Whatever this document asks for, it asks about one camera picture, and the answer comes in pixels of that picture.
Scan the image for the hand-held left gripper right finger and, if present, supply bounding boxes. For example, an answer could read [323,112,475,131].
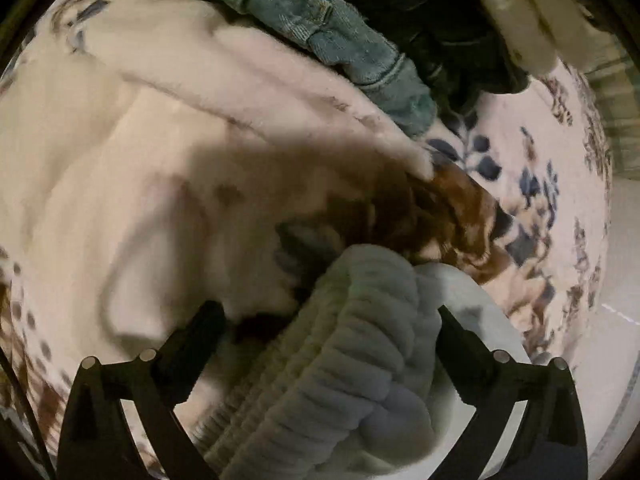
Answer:
[432,305,588,480]

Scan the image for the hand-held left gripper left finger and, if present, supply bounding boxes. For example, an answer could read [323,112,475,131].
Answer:
[56,301,227,480]

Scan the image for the light green fleece pants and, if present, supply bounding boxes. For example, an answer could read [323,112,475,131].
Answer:
[192,244,531,480]

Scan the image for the floral checkered bed blanket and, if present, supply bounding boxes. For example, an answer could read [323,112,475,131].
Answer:
[0,0,616,480]

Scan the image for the green striped curtain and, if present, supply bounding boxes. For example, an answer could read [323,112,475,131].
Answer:
[582,55,638,181]

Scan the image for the folded dark garment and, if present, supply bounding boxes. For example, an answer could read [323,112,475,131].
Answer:
[320,0,531,116]

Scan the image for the folded blue jeans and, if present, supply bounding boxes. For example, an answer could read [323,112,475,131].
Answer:
[110,0,438,138]

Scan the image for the folded cream garment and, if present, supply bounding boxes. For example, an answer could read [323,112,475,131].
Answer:
[370,0,621,76]

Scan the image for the thick black cable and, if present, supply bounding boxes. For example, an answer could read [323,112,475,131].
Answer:
[0,347,53,480]

